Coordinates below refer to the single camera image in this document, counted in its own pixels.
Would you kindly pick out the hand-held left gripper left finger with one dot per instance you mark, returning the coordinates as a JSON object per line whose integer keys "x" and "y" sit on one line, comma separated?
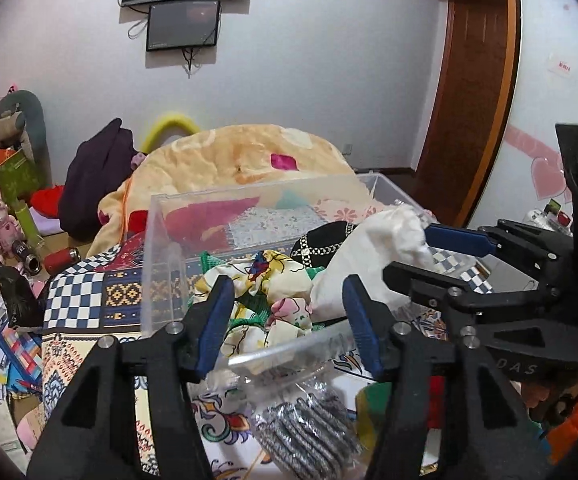
{"x": 215, "y": 320}

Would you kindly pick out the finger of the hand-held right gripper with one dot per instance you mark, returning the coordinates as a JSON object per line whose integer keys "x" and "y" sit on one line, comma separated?
{"x": 451, "y": 239}
{"x": 421, "y": 285}

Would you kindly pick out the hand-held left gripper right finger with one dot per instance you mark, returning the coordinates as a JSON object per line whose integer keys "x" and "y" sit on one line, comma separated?
{"x": 364, "y": 330}

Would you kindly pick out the white cloth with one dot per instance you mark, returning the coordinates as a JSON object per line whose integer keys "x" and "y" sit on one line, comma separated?
{"x": 369, "y": 255}

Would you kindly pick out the clear plastic storage box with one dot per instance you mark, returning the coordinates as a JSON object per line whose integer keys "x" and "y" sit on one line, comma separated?
{"x": 169, "y": 260}

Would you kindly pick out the cream floral cloth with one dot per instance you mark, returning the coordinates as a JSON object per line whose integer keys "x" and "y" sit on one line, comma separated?
{"x": 281, "y": 270}

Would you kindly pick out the person's right hand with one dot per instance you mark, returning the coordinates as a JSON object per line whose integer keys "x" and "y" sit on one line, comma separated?
{"x": 533, "y": 395}

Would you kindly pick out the red green yellow cloth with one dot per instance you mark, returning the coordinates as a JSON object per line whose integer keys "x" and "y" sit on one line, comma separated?
{"x": 375, "y": 410}

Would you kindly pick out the black patterned cloth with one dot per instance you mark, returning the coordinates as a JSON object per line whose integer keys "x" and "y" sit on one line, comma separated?
{"x": 319, "y": 242}

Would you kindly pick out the red pink cloth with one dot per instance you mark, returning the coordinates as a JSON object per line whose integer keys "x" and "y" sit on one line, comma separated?
{"x": 194, "y": 222}

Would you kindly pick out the pale patchwork cloth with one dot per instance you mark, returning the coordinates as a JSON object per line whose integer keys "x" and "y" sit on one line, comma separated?
{"x": 274, "y": 225}

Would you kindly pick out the patterned bed sheet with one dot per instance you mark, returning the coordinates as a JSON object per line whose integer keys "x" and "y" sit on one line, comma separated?
{"x": 84, "y": 300}

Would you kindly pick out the wooden door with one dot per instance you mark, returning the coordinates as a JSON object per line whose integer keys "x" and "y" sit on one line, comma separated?
{"x": 474, "y": 85}

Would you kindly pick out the yellow fleece blanket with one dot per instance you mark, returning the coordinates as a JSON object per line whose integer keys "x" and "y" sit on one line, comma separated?
{"x": 229, "y": 155}

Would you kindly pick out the red cylinder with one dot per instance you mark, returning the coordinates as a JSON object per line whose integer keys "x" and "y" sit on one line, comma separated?
{"x": 59, "y": 259}

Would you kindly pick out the dark purple coat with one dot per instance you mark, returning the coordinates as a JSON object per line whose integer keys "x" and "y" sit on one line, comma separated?
{"x": 96, "y": 180}

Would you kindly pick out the black lens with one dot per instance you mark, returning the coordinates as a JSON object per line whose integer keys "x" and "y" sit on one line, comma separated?
{"x": 28, "y": 259}

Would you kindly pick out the black bag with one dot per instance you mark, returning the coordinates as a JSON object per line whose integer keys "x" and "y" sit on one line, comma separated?
{"x": 16, "y": 295}

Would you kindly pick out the green tube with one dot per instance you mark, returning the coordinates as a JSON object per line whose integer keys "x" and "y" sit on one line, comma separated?
{"x": 28, "y": 222}

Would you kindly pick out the pink bunny toy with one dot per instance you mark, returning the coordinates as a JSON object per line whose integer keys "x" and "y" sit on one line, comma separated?
{"x": 1, "y": 220}

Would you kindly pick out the green cardboard box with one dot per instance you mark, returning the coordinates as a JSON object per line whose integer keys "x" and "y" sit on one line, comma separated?
{"x": 9, "y": 175}

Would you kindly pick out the grey plush toy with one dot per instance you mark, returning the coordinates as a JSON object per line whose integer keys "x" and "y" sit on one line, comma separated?
{"x": 29, "y": 120}

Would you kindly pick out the pink heart wall stickers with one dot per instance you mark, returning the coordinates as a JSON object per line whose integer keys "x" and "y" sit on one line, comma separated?
{"x": 544, "y": 172}

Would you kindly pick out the white wall sticker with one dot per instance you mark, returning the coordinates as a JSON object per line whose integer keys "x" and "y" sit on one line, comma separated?
{"x": 563, "y": 66}

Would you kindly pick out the wall socket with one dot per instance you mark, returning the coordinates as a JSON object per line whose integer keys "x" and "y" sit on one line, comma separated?
{"x": 347, "y": 149}

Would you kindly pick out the small black wall monitor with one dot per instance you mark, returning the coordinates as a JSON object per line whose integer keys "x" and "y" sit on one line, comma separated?
{"x": 184, "y": 25}

